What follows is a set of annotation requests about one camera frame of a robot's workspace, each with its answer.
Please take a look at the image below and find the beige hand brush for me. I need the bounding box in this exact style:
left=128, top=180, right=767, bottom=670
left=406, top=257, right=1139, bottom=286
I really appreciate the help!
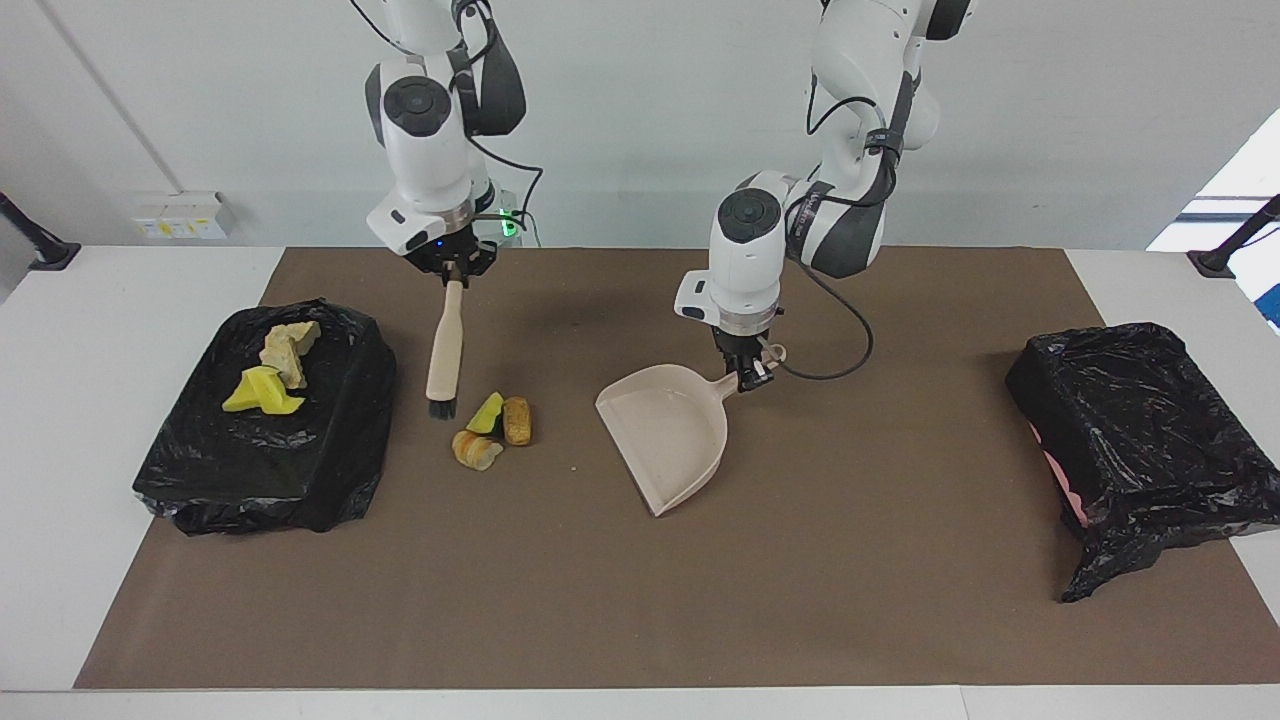
left=426, top=265, right=467, bottom=421

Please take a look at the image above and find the beige plastic dustpan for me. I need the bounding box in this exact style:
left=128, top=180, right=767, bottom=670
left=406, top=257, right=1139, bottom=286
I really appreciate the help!
left=595, top=343, right=789, bottom=518

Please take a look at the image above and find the yellow sponge wedge green base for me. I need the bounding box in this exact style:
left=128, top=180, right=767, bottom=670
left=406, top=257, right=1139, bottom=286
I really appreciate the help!
left=465, top=391, right=506, bottom=439

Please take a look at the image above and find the yellow sponge piece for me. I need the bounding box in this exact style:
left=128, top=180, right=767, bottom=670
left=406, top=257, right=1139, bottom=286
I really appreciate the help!
left=221, top=365, right=286, bottom=414

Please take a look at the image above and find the black plastic trash bag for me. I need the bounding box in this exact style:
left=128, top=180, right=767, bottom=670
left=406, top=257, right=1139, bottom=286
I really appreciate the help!
left=132, top=298, right=398, bottom=536
left=1005, top=321, right=1280, bottom=604

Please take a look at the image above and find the pink plastic bin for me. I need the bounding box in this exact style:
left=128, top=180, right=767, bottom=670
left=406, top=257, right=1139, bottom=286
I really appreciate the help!
left=1028, top=420, right=1091, bottom=526

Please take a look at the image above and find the brown table mat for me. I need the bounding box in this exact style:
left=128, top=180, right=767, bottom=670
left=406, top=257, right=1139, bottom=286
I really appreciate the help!
left=75, top=247, right=1280, bottom=689

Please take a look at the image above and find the bright glass window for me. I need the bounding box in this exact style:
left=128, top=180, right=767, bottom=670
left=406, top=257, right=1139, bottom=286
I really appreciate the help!
left=1147, top=108, right=1280, bottom=253

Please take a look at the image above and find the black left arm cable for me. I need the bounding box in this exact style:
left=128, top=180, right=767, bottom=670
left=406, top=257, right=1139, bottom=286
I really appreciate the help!
left=770, top=60, right=906, bottom=382

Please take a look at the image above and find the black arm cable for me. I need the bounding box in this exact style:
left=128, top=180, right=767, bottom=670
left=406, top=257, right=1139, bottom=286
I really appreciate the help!
left=350, top=0, right=546, bottom=246
left=770, top=60, right=906, bottom=382

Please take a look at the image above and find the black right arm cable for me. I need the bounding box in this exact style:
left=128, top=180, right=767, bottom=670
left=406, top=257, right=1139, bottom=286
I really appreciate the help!
left=350, top=0, right=546, bottom=246

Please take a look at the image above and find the white wall socket box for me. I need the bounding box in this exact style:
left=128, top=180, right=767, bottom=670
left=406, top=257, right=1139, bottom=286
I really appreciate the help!
left=132, top=192, right=236, bottom=241

